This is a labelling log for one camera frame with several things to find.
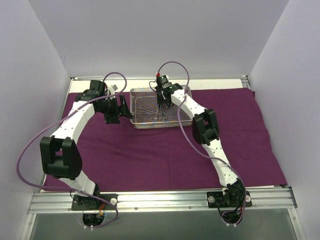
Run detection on purple cloth wrap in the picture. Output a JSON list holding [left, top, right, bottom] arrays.
[[41, 88, 288, 193]]

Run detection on metal mesh instrument tray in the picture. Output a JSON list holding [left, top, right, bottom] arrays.
[[130, 87, 179, 129]]

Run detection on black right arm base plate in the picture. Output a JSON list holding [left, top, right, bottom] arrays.
[[206, 191, 253, 209]]

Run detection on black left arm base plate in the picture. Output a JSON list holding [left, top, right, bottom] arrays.
[[71, 193, 118, 211]]

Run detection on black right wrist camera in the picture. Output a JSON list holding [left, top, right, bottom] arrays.
[[156, 73, 171, 89]]

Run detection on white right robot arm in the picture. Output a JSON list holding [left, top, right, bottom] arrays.
[[155, 83, 246, 207]]

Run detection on steel surgical scissors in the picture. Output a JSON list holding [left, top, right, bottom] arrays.
[[156, 105, 166, 122]]

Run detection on aluminium right side rail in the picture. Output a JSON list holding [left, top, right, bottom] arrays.
[[241, 75, 251, 89]]

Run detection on aluminium front rail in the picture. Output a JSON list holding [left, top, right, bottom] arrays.
[[27, 187, 298, 214]]

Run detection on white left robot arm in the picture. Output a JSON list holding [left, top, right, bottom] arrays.
[[39, 84, 133, 210]]

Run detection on aluminium rail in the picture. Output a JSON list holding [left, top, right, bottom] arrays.
[[27, 187, 298, 214], [241, 75, 251, 89]]

